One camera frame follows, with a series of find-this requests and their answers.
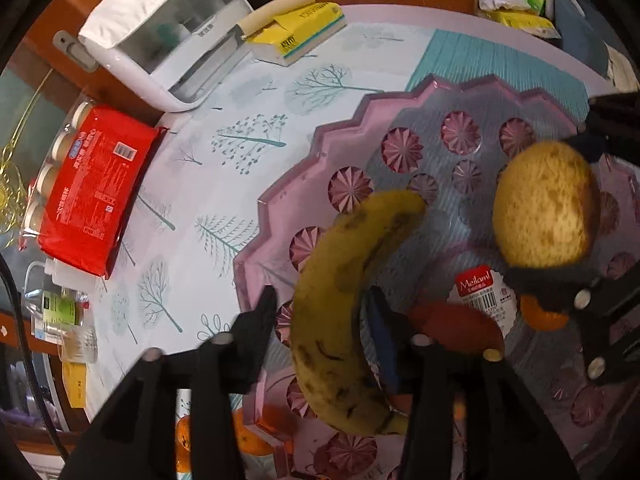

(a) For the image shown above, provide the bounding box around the clear glass cup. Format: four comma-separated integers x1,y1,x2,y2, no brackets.
58,324,98,364

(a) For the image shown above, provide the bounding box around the red snack package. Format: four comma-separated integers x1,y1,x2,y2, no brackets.
36,101,166,278

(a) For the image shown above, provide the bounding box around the yellow spotted pear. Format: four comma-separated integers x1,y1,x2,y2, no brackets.
492,141,600,269

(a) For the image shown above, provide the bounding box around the small tangerine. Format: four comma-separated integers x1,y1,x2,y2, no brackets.
520,295,570,332

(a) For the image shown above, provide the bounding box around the tree pattern tablecloth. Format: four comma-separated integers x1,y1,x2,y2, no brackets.
86,4,608,417

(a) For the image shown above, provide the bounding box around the white squeeze bottle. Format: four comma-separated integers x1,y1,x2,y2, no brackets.
23,258,98,301

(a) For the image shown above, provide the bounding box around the yellow tissue pack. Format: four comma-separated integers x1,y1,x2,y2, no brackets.
238,0,346,66

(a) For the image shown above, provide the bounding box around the jar pack behind package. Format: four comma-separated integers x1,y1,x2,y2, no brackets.
17,96,98,252

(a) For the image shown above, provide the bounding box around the pink plastic fruit bowl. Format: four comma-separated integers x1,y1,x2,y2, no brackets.
233,75,639,479

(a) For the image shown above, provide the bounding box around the spotted yellow banana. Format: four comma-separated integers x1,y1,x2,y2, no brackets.
290,190,426,437

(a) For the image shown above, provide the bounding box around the red yellow apple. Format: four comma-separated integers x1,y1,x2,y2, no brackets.
407,301,504,360

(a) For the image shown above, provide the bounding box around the large orange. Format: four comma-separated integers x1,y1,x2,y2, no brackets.
233,404,297,456

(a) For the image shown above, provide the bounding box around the green label bottle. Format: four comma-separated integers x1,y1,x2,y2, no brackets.
25,288,90,344

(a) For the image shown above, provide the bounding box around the yellow flat box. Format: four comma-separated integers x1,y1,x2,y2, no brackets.
62,361,87,408

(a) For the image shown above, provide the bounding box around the white countertop appliance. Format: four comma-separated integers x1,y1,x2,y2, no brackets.
78,0,252,112

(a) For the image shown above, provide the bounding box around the gold door ornament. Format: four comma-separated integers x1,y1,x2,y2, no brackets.
1,68,54,249

